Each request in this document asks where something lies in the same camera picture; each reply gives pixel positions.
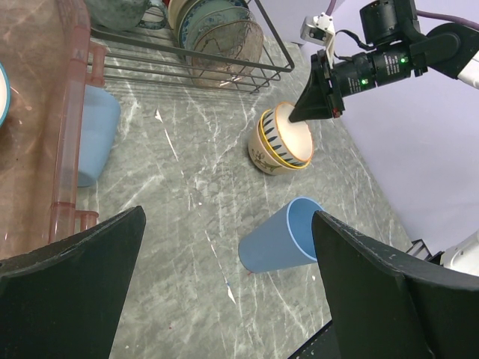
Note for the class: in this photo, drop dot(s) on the pink transparent plastic bin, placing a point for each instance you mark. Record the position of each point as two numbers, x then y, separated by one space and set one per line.
49 59

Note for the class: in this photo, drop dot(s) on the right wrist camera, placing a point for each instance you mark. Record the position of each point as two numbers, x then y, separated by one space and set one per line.
320 30

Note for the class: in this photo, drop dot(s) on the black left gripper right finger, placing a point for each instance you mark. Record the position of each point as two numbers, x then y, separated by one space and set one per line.
388 304

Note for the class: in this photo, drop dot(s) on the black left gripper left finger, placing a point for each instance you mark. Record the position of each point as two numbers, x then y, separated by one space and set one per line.
64 300

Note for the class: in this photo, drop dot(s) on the blue bottom plate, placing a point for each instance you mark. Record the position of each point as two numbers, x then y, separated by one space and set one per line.
5 94

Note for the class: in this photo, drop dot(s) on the white bowl blue dashes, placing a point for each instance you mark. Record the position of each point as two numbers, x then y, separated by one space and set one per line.
292 142

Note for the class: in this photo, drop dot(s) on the blue upright plastic cup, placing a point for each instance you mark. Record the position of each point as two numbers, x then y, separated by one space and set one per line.
283 241

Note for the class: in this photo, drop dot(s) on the grey-green ceramic mug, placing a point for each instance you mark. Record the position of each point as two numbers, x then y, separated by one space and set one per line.
122 15

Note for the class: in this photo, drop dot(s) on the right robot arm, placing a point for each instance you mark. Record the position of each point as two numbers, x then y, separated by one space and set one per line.
398 49

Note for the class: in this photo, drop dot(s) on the cream yellow plate in rack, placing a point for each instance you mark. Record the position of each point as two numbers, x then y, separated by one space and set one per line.
176 12

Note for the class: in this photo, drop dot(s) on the cream bowl under red bowl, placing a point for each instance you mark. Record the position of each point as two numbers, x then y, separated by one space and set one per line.
261 155

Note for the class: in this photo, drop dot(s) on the black wire dish rack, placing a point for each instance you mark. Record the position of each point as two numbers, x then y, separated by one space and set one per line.
155 56

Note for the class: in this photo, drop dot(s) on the clear glass plate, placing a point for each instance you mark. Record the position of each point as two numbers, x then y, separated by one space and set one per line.
240 40

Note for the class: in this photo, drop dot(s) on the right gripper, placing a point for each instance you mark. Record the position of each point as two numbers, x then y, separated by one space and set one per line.
326 89

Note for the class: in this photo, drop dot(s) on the light blue cup lying down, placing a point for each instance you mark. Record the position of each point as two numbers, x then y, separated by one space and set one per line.
100 117

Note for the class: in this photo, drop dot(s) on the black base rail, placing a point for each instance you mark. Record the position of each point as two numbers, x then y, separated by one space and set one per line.
322 345

